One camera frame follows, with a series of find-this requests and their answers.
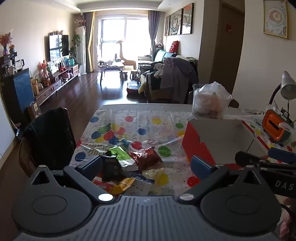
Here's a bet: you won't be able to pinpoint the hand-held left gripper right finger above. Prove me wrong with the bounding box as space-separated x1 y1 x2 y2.
177 155 266 204

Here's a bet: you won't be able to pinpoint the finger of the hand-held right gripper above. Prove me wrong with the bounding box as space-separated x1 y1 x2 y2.
235 151 296 171
268 147 296 164

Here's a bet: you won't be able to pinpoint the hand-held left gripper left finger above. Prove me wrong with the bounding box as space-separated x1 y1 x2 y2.
28 155 114 204

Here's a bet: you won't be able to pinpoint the black snack packet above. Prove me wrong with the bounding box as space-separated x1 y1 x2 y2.
100 155 123 182

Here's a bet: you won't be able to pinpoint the red white cardboard box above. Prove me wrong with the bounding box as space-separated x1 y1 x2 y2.
181 119 271 171

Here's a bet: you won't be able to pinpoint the white blue-edged snack packet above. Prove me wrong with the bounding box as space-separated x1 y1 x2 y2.
129 176 155 195

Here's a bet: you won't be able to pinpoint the brown snack packet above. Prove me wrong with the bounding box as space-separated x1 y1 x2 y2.
128 147 162 172

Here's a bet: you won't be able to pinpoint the person's right hand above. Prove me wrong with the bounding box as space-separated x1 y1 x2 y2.
279 197 296 240

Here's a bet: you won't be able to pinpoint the green snack packet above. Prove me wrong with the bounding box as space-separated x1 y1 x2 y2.
105 146 137 173

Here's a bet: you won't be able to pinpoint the black jacket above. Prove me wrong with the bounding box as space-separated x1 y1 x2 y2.
24 107 77 171

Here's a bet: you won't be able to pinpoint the clear plastic tub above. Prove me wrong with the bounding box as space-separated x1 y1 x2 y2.
192 83 233 120

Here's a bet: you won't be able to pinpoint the balloon print tablecloth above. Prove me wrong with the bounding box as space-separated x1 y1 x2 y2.
72 109 296 197

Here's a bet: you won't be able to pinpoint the white gooseneck desk lamp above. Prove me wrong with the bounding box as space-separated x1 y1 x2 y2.
268 71 296 112

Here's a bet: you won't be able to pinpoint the crumpled clear plastic bag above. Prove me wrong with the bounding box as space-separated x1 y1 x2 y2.
194 82 232 117

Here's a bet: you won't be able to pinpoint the wooden television cabinet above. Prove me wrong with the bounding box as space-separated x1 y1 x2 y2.
35 64 80 106

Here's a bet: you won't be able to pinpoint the round floor cushion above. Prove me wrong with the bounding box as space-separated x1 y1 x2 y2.
127 81 141 95

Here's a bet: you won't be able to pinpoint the grey clothes pile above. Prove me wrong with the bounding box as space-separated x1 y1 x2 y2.
154 57 197 103

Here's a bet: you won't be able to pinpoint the wooden coffee table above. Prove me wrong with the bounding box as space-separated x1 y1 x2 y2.
98 61 125 84

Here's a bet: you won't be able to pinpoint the blue board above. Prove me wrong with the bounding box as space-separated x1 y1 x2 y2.
13 68 36 112

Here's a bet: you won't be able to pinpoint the black cabinet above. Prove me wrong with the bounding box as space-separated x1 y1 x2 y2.
0 52 35 139

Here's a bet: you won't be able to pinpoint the brown wooden door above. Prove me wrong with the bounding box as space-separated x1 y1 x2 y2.
217 0 245 84

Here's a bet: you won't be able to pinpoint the giraffe figure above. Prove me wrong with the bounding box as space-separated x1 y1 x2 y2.
116 40 137 70

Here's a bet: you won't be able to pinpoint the teal sofa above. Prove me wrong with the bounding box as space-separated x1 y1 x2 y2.
137 50 199 103

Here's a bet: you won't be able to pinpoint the white standing air conditioner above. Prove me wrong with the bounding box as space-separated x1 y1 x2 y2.
75 26 86 75

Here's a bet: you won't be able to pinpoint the tall potted plant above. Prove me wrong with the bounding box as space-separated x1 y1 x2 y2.
69 34 82 65

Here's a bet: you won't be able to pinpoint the flat screen television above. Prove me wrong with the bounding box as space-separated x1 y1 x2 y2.
48 35 69 62

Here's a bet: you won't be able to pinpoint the grey yellow curtain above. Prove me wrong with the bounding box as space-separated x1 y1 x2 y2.
82 11 96 73

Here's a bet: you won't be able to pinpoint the gold framed food picture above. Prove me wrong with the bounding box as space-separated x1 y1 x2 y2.
263 0 289 39

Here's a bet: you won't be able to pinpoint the red flowers in vase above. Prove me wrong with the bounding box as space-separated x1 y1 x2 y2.
0 32 13 55

